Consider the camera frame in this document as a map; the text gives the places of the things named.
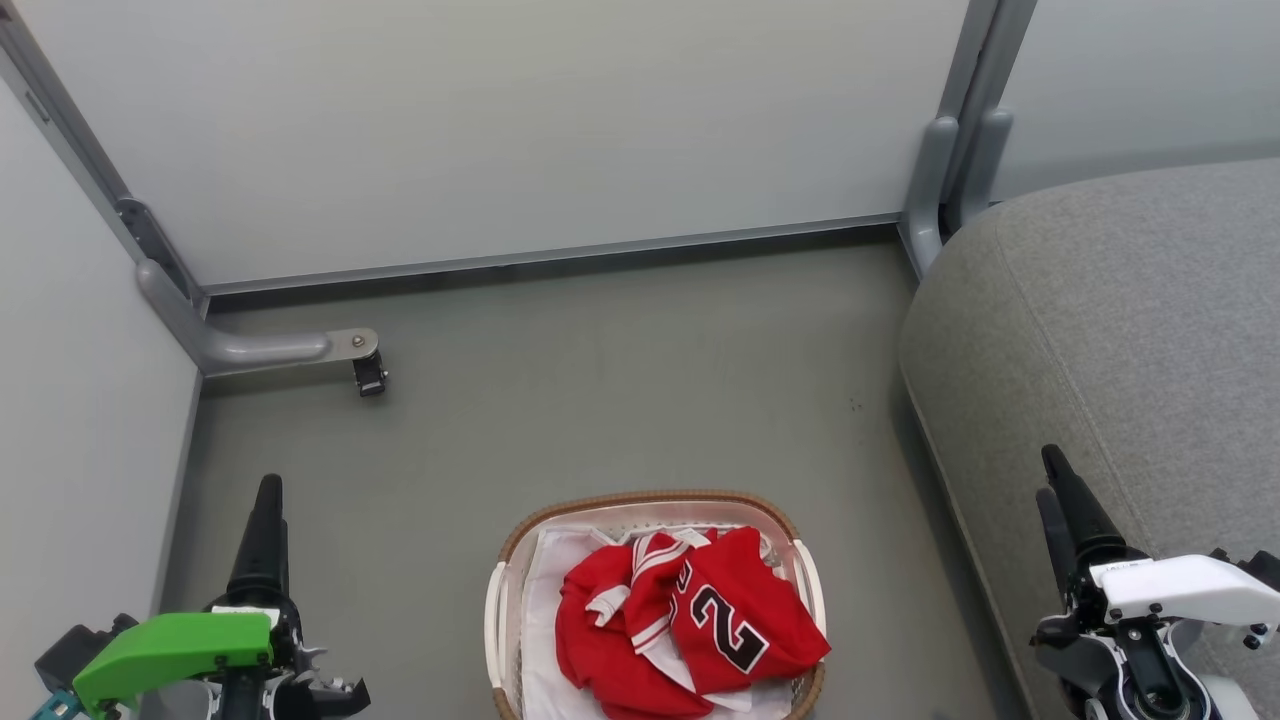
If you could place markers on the white basket liner cloth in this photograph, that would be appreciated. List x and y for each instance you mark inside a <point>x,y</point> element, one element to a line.
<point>545,610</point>

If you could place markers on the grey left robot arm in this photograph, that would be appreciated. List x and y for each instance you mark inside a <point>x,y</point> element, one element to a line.
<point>175,702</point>

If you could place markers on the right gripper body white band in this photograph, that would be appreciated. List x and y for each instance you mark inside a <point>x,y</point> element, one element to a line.
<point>1180,585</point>

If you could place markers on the grey partition bottom rail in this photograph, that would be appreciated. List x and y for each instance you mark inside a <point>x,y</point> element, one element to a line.
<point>550,252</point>

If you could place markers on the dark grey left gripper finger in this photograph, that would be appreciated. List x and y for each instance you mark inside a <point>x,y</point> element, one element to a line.
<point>260,550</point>
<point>288,560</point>

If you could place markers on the grey double partition post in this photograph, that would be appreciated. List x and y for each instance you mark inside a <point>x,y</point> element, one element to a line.
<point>960,130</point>

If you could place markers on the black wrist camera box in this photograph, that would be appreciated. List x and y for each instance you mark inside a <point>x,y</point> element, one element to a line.
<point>75,645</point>
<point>1262,568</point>

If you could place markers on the grey fabric sofa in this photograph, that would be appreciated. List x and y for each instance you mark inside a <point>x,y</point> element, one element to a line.
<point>1120,320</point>

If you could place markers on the grey partition corner post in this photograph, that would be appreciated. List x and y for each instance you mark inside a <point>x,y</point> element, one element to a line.
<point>70,130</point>

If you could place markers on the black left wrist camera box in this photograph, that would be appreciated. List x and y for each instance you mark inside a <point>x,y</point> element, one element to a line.
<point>75,645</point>

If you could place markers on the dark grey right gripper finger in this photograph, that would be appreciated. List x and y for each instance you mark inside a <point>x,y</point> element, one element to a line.
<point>1058,545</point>
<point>1085,520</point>

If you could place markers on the grey metal partition foot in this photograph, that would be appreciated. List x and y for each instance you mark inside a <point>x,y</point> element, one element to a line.
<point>250,348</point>

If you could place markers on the white laundry basket brown rim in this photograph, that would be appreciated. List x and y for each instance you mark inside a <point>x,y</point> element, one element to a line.
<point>510,610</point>

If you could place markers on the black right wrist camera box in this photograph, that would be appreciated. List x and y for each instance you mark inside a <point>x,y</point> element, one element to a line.
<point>1262,568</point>

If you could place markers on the red and white jersey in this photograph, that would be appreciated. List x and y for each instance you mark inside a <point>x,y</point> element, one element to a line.
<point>740,620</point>

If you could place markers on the black caster wheel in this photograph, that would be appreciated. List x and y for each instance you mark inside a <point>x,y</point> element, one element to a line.
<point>370,376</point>

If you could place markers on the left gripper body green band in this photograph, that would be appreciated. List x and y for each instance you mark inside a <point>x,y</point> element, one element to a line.
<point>170,645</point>

